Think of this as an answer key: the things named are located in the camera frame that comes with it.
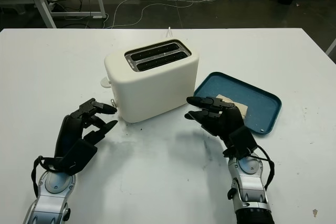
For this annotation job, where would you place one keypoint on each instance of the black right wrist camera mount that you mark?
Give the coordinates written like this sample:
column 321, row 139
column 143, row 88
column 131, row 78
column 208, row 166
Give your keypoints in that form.
column 242, row 140

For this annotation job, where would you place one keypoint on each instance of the white toaster lever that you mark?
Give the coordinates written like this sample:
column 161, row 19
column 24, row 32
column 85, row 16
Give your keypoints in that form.
column 105, row 83

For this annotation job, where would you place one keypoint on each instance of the blue plastic tray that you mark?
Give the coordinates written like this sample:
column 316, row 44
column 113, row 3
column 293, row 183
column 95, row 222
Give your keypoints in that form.
column 231, row 85

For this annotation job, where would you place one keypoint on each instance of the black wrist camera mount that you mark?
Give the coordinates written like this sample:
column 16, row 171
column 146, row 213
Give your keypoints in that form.
column 242, row 140
column 78, row 155

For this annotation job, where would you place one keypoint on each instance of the cream white toaster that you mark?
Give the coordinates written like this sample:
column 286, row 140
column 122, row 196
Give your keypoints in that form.
column 155, row 90

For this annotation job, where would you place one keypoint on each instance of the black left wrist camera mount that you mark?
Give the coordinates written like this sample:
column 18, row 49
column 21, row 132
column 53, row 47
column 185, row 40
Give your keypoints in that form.
column 78, row 155

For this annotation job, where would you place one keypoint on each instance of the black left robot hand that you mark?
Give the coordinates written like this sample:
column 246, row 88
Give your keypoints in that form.
column 68, row 132

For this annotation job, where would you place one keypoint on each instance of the slice of bread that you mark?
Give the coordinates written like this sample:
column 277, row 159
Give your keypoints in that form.
column 242, row 109

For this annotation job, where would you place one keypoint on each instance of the white table leg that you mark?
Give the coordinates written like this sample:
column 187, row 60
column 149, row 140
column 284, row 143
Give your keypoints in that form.
column 333, row 47

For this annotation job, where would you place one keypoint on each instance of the small toaster dial knob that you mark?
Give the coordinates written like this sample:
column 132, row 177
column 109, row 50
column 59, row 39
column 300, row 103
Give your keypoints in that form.
column 113, row 102

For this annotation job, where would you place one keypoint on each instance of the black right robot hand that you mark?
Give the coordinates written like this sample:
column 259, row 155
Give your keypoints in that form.
column 228, row 119

